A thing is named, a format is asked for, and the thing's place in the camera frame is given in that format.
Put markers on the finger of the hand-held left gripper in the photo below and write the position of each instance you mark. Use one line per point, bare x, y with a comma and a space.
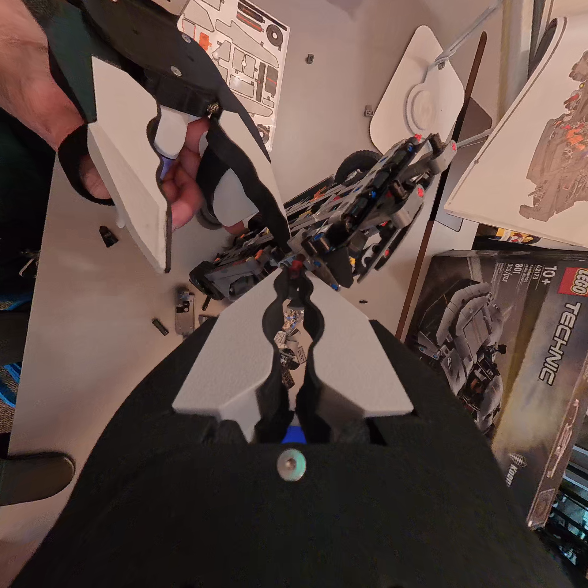
128, 160
275, 216

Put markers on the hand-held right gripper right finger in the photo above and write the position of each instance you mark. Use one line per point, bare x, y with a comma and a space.
363, 363

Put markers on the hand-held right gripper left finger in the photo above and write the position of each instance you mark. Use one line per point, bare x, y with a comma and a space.
225, 363

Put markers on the lego car chassis model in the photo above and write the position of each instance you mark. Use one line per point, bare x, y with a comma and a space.
367, 193

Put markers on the grey lego panel assembly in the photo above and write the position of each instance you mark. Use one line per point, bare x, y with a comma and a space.
185, 317

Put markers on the pile of loose lego pieces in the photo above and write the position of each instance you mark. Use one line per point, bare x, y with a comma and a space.
287, 342

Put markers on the black lego axle pin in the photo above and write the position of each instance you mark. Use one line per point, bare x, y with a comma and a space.
160, 327

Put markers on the dark lego set box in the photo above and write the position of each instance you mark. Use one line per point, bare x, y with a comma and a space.
514, 349

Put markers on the person's left hand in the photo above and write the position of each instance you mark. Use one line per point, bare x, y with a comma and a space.
32, 69

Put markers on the sticker sheet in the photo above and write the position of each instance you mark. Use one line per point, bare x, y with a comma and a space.
248, 69

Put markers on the black chair armrest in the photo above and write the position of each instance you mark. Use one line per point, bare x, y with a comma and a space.
32, 477

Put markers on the instruction booklet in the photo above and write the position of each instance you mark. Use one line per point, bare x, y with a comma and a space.
514, 174

